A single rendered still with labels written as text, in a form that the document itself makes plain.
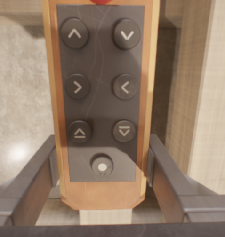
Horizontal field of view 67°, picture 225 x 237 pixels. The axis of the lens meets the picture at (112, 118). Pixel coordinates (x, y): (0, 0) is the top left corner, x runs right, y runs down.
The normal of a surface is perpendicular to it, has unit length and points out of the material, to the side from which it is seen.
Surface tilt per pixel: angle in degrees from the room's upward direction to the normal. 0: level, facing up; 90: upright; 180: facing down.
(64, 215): 90
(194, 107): 90
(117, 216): 0
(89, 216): 0
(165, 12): 0
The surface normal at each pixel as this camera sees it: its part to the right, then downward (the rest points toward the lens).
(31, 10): 0.03, 0.29
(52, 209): 0.01, -0.96
